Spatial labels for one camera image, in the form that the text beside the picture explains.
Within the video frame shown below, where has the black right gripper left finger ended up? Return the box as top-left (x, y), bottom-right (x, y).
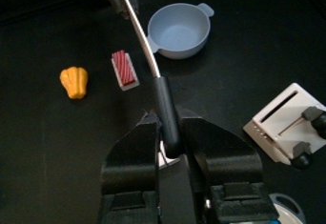
top-left (96, 111), bottom-right (163, 224)

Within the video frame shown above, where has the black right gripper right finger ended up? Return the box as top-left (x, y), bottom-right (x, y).
top-left (176, 106), bottom-right (281, 224)

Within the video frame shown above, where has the white cable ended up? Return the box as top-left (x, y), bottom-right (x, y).
top-left (114, 0), bottom-right (186, 159)

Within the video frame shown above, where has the grey-blue toy pot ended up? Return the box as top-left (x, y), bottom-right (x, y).
top-left (146, 2), bottom-right (215, 61)

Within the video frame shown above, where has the white toy knife block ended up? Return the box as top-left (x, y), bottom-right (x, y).
top-left (242, 82), bottom-right (326, 166)

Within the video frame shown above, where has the red and white toy box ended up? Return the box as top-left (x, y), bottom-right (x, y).
top-left (110, 49), bottom-right (142, 92)

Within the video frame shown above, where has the yellow toy bell pepper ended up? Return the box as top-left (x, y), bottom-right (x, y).
top-left (59, 66), bottom-right (91, 100)

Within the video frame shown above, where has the black-handled toy knife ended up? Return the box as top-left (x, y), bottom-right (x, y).
top-left (289, 140), bottom-right (315, 171)
top-left (301, 105), bottom-right (326, 140)

